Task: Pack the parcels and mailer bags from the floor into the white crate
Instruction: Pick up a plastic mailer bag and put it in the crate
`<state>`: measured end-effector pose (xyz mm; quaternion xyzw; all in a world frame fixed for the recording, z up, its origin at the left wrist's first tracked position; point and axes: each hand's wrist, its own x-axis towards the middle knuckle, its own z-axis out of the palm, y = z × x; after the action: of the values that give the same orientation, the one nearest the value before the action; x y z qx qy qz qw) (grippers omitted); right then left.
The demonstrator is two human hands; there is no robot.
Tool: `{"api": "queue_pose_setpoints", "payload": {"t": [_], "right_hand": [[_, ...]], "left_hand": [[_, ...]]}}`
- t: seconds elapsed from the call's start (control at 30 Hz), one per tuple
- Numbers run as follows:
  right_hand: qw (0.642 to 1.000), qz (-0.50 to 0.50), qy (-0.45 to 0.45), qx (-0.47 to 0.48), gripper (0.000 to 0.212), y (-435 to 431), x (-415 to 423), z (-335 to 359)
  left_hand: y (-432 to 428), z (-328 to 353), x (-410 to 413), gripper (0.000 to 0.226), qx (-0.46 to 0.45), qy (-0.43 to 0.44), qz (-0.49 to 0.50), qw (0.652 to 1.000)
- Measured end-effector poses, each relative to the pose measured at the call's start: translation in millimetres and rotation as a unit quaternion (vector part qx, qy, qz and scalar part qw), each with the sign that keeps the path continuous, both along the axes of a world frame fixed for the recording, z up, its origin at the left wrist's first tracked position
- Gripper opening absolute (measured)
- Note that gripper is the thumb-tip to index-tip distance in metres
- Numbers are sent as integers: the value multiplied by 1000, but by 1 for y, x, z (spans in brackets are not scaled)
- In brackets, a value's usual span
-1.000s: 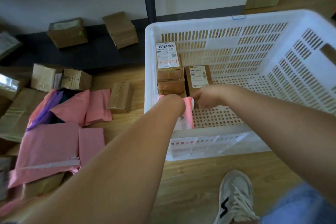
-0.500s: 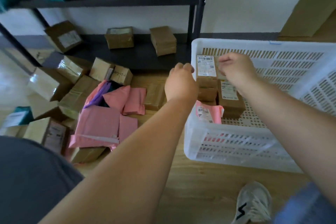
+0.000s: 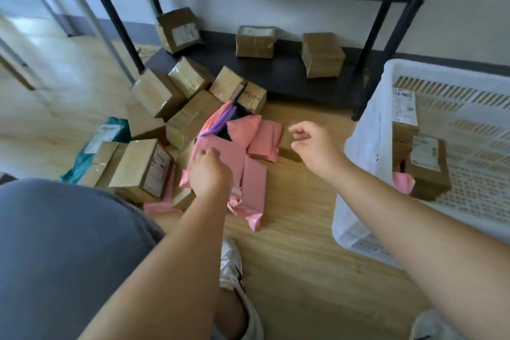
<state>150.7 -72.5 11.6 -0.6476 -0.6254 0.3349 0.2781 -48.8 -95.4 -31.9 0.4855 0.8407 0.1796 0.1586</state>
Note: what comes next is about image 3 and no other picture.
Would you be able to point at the person's right hand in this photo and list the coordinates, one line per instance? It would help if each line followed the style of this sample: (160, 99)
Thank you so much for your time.
(322, 152)

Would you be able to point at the grey metal frame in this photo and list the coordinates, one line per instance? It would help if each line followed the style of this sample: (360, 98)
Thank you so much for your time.
(92, 17)

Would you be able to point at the person's right white shoe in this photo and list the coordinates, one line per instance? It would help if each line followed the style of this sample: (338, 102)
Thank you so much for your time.
(434, 329)

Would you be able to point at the pile of cardboard parcels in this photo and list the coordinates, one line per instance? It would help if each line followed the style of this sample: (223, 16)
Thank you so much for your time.
(187, 120)

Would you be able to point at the long white label cardboard box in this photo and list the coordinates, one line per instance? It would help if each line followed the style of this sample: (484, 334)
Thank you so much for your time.
(428, 180)

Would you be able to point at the person's left hand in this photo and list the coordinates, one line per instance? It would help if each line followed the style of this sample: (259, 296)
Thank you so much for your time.
(211, 176)

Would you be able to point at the thin plain cardboard box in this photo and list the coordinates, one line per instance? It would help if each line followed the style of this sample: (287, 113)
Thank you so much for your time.
(400, 154)

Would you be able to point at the teal mailer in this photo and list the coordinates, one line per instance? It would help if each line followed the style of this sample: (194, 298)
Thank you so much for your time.
(75, 168)
(238, 112)

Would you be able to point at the person's left leg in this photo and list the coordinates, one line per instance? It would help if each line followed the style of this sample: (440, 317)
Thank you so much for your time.
(59, 256)

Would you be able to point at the labelled box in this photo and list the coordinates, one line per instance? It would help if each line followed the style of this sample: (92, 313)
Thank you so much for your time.
(171, 21)

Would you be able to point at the person's white shoe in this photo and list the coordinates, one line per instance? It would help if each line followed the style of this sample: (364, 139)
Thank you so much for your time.
(233, 264)
(434, 329)

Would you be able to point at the taped box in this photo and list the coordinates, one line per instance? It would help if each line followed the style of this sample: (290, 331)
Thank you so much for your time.
(255, 49)

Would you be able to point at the black metal shelf rack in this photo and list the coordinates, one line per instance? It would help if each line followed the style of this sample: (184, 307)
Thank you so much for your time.
(279, 72)

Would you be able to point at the crumpled clear tape scrap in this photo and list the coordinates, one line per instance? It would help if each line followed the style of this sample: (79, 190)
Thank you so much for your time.
(144, 49)

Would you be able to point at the person's left white shoe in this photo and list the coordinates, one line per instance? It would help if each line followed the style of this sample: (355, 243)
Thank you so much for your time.
(233, 264)

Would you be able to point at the white plastic crate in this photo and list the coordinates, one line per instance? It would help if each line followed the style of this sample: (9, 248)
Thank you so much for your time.
(438, 69)

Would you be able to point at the purple mailer bag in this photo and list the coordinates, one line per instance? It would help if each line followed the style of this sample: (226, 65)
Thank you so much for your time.
(219, 122)

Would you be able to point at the small cardboard parcel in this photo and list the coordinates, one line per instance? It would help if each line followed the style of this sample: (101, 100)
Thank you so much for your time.
(404, 132)

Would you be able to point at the person's left forearm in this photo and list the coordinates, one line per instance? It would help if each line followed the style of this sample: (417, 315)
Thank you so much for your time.
(171, 272)

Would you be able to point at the pink purple teal mailers pile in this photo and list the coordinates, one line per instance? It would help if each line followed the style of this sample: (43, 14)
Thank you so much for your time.
(255, 188)

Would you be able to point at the plain brown box shelf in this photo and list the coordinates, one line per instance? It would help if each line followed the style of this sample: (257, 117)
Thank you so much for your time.
(322, 57)

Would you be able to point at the person's right forearm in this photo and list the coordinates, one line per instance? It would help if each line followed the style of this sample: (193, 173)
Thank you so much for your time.
(430, 240)

